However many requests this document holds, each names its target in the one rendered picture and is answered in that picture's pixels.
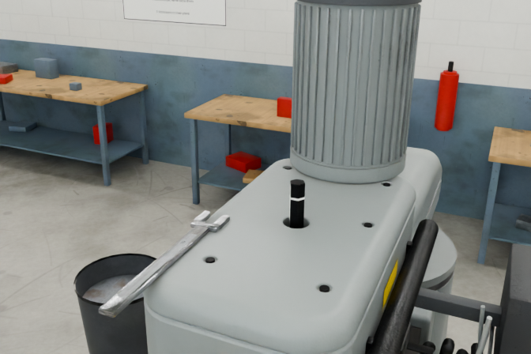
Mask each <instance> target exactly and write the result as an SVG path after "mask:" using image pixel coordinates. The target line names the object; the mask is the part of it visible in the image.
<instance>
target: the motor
mask: <svg viewBox="0 0 531 354"><path fill-rule="evenodd" d="M420 2H422V0H297V2H295V3H294V32H293V63H292V124H291V147H290V161H291V163H292V165H293V166H294V167H295V168H296V169H297V170H298V171H300V172H302V173H303V174H305V175H308V176H310V177H312V178H315V179H320V180H323V181H327V182H332V183H345V184H367V183H378V182H382V181H386V180H388V179H392V178H394V177H395V176H397V175H399V174H401V173H402V172H403V171H404V169H405V160H406V149H407V142H408V134H409V119H410V111H411V103H412V88H413V81H414V73H415V65H416V49H417V42H418V34H419V26H420V11H421V5H420V4H419V3H420Z"/></svg>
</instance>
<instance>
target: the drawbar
mask: <svg viewBox="0 0 531 354"><path fill-rule="evenodd" d="M290 186H291V196H290V197H291V198H297V199H299V198H304V197H305V182H304V181H303V180H301V179H293V180H290ZM290 197H289V198H290ZM303 219H304V199H303V200H300V201H295V200H291V199H290V220H289V227H290V228H303Z"/></svg>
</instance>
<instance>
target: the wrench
mask: <svg viewBox="0 0 531 354"><path fill-rule="evenodd" d="M209 218H210V212H209V211H204V212H203V213H201V214H200V215H199V216H198V217H196V218H195V219H194V221H193V222H191V223H190V226H191V227H192V229H191V230H190V231H188V232H187V233H186V234H185V235H184V236H183V237H182V238H181V239H180V240H178V241H177V242H176V243H175V244H174V245H172V246H171V247H170V248H169V249H168V250H166V251H165V252H164V253H163V254H162V255H161V256H160V257H159V258H157V259H156V260H155V261H154V262H153V263H151V264H150V265H149V266H148V267H147V268H145V269H144V270H143V271H142V272H141V273H139V274H138V275H137V276H136V277H135V278H134V279H133V280H132V281H130V282H129V283H128V284H127V285H126V286H124V287H123V288H122V289H121V290H120V291H118V292H117V293H116V294H115V295H114V296H112V297H111V298H110V299H109V300H108V301H107V302H106V303H105V304H103V305H102V306H101V307H100V308H99V313H100V314H103V315H106V316H109V317H112V318H114V317H115V316H116V315H118V314H119V313H120V312H121V311H122V310H123V309H124V308H125V307H127V306H128V305H129V304H130V303H131V302H132V301H133V300H134V299H136V298H137V297H138V296H139V295H140V294H141V293H142V292H143V291H144V290H146V289H147V287H148V286H150V285H151V284H152V283H153V282H154V281H155V280H156V279H157V278H158V277H159V276H161V275H162V274H163V273H164V272H165V271H166V270H167V269H168V268H170V267H171V266H172V265H173V264H174V263H175V262H176V261H177V260H179V259H180V258H181V257H182V256H183V255H184V254H185V253H186V252H187V251H188V250H189V249H190V248H191V247H192V246H193V245H194V244H196V243H197V242H198V241H199V240H200V239H201V238H202V237H203V236H205V235H206V234H207V233H208V232H217V231H218V230H219V229H222V227H223V226H225V225H226V223H227V222H229V221H230V216H228V215H223V216H221V217H220V218H219V219H218V220H217V221H216V222H215V223H213V224H210V223H206V221H207V220H208V219H209Z"/></svg>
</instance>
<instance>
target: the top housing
mask: <svg viewBox="0 0 531 354"><path fill-rule="evenodd" d="M293 179H301V180H303V181H304V182H305V199H304V219H303V228H290V227H289V194H290V180H293ZM415 200H416V190H415V187H414V186H413V185H412V183H411V182H410V181H408V180H407V179H406V178H404V177H401V176H399V175H397V176H395V177H394V178H392V179H388V180H386V181H382V182H378V183H367V184H345V183H332V182H327V181H323V180H320V179H315V178H312V177H310V176H308V175H305V174H303V173H302V172H300V171H298V170H297V169H296V168H295V167H294V166H293V165H292V163H291V161H290V159H283V160H278V161H277V162H275V163H274V164H272V165H271V166H270V167H269V168H267V169H266V170H265V171H264V172H263V173H261V174H260V176H258V177H257V178H256V179H255V180H253V181H252V182H251V183H250V184H248V185H247V186H246V187H245V188H243V189H242V190H241V191H240V192H239V193H238V194H237V195H236V196H235V197H233V198H232V199H231V200H230V201H228V202H227V203H226V204H225V205H223V206H222V207H221V208H220V209H218V210H217V211H216V212H215V213H214V214H213V215H212V216H211V217H210V218H209V219H208V220H207V221H206V223H210V224H213V223H215V222H216V221H217V220H218V219H219V218H220V217H221V216H223V215H228V216H230V221H229V222H227V223H226V225H225V226H223V227H222V229H219V230H218V231H217V232H208V233H207V234H206V235H205V236H203V237H202V238H201V239H200V240H199V241H198V242H197V243H196V244H194V245H193V246H192V247H191V248H190V249H189V250H188V251H187V252H186V253H185V254H184V255H183V256H182V257H181V258H180V259H179V260H177V261H176V262H175V263H174V264H173V265H172V266H171V267H170V268H168V269H167V270H166V271H165V272H164V273H163V274H162V275H161V276H159V277H158V278H157V279H156V280H155V281H154V282H153V283H152V284H151V285H150V286H148V287H147V289H146V290H144V291H143V294H144V305H145V324H146V334H147V345H148V354H365V351H366V343H367V339H368V337H369V336H370V337H374V336H375V332H376V330H377V328H378V324H379V323H380V320H381V317H382V315H383V312H384V310H385V308H386V305H387V303H388V300H389V298H390V294H391V292H392V291H393V288H394V285H395V282H396V280H397V277H398V274H399V273H400V270H401V267H402V265H403V262H404V260H405V252H406V245H407V242H408V241H411V238H412V225H413V217H414V211H415Z"/></svg>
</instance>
